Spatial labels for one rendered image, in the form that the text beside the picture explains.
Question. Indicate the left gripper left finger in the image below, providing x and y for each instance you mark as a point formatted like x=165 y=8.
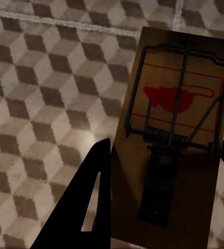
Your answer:
x=63 y=228

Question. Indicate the mousetrap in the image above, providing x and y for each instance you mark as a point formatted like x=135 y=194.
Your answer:
x=166 y=154

